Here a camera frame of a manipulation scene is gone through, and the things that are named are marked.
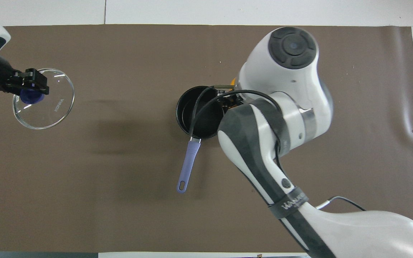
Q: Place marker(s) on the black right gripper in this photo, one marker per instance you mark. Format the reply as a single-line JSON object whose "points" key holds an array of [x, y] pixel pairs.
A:
{"points": [[233, 102]]}

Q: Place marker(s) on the yellow corn cob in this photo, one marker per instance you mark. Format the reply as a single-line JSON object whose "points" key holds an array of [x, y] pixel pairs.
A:
{"points": [[233, 82]]}

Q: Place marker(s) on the glass lid with blue knob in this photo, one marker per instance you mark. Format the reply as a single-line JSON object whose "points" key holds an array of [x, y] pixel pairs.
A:
{"points": [[56, 107]]}

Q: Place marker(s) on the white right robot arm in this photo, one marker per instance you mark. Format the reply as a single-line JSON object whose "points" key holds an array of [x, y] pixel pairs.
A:
{"points": [[285, 107]]}

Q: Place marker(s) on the brown table mat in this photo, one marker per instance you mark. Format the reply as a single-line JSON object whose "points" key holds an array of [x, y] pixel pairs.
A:
{"points": [[120, 179]]}

